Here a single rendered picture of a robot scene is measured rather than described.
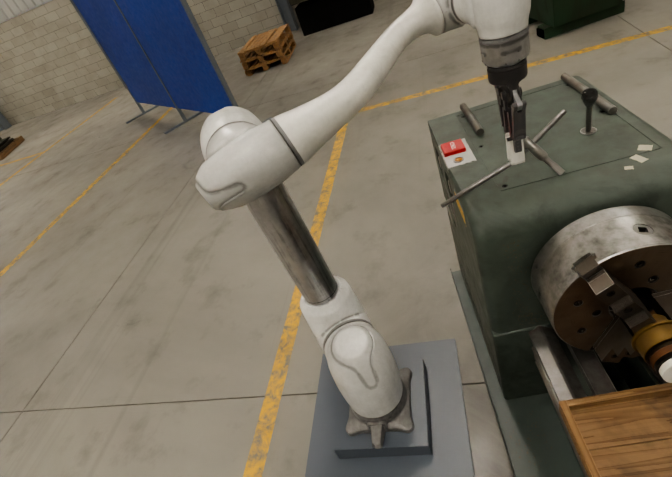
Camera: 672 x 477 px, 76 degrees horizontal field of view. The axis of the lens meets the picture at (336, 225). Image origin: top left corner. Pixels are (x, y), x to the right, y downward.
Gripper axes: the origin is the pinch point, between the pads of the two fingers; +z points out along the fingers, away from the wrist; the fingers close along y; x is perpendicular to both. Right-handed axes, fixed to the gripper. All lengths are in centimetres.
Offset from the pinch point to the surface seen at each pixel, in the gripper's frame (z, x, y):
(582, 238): 11.6, 5.2, 21.1
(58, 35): -36, -797, -1102
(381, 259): 134, -57, -127
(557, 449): 80, -5, 30
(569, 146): 8.5, 14.6, -7.3
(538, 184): 8.4, 3.0, 4.4
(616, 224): 10.1, 11.4, 21.1
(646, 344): 23.6, 8.3, 38.9
